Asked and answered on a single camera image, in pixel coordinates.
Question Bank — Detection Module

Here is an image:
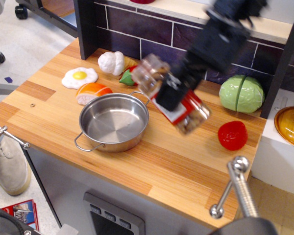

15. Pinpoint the red printed booklet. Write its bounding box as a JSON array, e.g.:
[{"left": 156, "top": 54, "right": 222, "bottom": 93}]
[{"left": 1, "top": 199, "right": 39, "bottom": 231}]

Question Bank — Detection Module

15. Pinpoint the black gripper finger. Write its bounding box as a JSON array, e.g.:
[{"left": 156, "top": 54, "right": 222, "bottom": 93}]
[{"left": 156, "top": 75, "right": 189, "bottom": 111}]

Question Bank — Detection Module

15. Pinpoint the red toy strawberry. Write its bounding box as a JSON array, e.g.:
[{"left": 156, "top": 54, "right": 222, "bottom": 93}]
[{"left": 218, "top": 121, "right": 248, "bottom": 151}]

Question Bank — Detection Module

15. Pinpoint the green toy cabbage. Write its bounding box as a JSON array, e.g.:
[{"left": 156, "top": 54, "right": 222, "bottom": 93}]
[{"left": 219, "top": 74, "right": 265, "bottom": 113}]

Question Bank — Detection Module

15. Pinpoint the white toy garlic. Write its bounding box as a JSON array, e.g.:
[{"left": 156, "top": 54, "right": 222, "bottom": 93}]
[{"left": 98, "top": 51, "right": 125, "bottom": 76}]

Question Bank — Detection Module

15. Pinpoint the toy fried egg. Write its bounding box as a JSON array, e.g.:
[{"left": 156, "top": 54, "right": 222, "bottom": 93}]
[{"left": 61, "top": 67, "right": 98, "bottom": 89}]

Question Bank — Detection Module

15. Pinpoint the stainless steel pot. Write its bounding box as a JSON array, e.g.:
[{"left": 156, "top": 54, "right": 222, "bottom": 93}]
[{"left": 74, "top": 92, "right": 149, "bottom": 152}]

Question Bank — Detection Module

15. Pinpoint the dark grey shelf post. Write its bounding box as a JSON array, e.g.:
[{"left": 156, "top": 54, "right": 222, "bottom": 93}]
[{"left": 260, "top": 23, "right": 294, "bottom": 119}]

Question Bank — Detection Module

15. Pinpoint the red toy chili pepper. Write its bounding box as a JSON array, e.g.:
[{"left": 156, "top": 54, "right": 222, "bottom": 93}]
[{"left": 119, "top": 65, "right": 137, "bottom": 86}]

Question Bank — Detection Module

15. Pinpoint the toy oven control panel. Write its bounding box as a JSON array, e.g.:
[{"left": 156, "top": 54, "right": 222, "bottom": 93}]
[{"left": 83, "top": 192, "right": 146, "bottom": 235}]

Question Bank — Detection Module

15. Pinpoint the red object on shelf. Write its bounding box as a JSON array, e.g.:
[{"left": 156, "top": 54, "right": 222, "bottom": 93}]
[{"left": 130, "top": 0, "right": 155, "bottom": 4}]

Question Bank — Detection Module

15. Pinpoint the amber glass lid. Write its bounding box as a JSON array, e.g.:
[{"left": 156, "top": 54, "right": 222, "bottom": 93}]
[{"left": 274, "top": 106, "right": 294, "bottom": 145}]

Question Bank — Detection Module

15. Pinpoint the left metal clamp screw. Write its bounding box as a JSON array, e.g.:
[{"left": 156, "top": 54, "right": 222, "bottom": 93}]
[{"left": 0, "top": 126, "right": 30, "bottom": 150}]

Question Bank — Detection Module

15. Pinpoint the orange toy salmon sushi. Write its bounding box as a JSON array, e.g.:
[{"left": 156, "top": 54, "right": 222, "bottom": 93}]
[{"left": 75, "top": 83, "right": 113, "bottom": 105}]

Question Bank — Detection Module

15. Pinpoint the clear almond jar red label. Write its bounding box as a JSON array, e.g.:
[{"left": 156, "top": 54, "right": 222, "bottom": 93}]
[{"left": 132, "top": 54, "right": 211, "bottom": 135}]

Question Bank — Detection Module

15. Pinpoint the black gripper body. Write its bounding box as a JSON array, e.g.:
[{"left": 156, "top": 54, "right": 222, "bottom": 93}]
[{"left": 170, "top": 11, "right": 250, "bottom": 90}]

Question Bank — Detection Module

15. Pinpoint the grey suede shoe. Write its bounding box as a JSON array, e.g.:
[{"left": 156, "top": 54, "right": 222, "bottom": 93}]
[{"left": 0, "top": 136, "right": 31, "bottom": 196}]

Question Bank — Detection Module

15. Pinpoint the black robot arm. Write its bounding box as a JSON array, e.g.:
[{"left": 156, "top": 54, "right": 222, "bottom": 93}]
[{"left": 156, "top": 0, "right": 267, "bottom": 111}]

